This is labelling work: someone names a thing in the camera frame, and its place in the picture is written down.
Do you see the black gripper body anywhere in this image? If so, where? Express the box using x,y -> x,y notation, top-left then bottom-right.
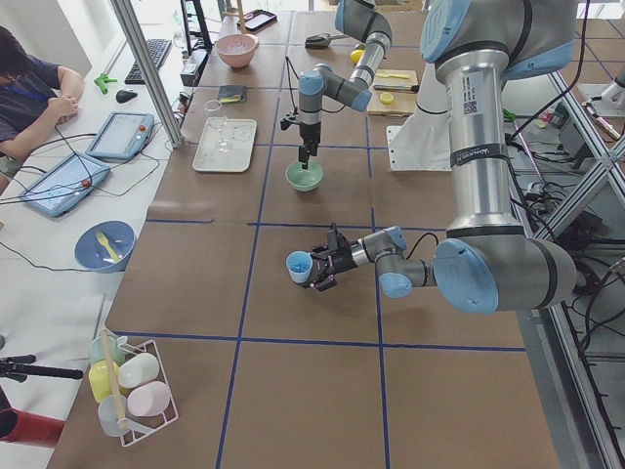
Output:
312,223 -> 356,279
280,109 -> 321,147

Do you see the light blue plastic cup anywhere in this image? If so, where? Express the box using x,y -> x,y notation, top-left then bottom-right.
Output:
285,250 -> 313,284

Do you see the green ceramic bowl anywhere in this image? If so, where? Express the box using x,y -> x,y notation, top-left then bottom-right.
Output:
285,161 -> 324,192

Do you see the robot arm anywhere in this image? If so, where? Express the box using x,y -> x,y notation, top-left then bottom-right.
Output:
302,1 -> 577,314
280,0 -> 393,169

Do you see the metal ice scoop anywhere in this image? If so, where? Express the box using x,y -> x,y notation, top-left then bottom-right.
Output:
305,33 -> 349,50

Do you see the pink bowl of ice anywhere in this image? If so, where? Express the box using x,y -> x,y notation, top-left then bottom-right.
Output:
215,33 -> 260,68

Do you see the blue bowl with fork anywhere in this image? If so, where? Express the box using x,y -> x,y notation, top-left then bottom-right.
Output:
74,221 -> 136,274

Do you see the cream bear tray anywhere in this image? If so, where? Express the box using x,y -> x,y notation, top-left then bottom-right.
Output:
191,117 -> 257,173

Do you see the halved lemon slice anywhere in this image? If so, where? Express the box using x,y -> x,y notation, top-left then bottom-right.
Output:
379,92 -> 395,105

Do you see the grey folded cloth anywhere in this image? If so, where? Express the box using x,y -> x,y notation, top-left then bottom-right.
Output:
217,85 -> 248,104

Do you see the yellow lemon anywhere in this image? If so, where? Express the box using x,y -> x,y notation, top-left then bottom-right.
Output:
350,49 -> 363,65

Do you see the yellow plastic knife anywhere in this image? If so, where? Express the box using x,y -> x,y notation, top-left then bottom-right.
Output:
375,72 -> 411,80

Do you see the wooden cutting board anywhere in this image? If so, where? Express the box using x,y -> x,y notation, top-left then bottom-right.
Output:
367,68 -> 419,116

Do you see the clear wine glass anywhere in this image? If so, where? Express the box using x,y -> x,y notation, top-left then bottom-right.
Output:
204,100 -> 231,152

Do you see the wooden cup stand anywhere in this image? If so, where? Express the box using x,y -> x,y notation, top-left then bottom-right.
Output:
220,0 -> 255,36

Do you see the black keyboard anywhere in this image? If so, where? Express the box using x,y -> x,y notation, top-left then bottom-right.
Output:
123,38 -> 174,86

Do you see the blue teach pendant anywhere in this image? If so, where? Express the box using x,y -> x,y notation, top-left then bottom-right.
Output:
19,152 -> 110,218
86,112 -> 154,161

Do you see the black computer mouse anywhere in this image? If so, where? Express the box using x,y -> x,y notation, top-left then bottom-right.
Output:
115,89 -> 138,104

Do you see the white cup in rack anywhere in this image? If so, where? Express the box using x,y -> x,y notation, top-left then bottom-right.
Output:
117,353 -> 160,389

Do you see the pink cup in rack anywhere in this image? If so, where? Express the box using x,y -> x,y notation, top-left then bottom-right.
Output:
127,381 -> 171,417

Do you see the yellow plastic fork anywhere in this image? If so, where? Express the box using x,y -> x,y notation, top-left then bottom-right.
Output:
96,232 -> 121,263

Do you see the green cup in rack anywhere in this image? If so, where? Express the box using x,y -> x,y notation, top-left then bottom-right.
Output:
89,335 -> 125,366

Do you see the yellow cup in rack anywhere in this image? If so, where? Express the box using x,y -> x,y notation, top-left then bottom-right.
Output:
88,360 -> 112,404

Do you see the person in dark shirt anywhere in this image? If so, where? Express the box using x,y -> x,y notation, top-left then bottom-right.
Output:
1,27 -> 84,162

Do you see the aluminium frame post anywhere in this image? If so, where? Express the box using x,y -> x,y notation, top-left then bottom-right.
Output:
111,0 -> 184,149

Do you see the white wire cup rack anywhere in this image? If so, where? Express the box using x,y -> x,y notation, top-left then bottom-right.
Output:
98,328 -> 179,448

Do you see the black camera tripod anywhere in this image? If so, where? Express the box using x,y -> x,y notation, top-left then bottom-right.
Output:
1,355 -> 84,383

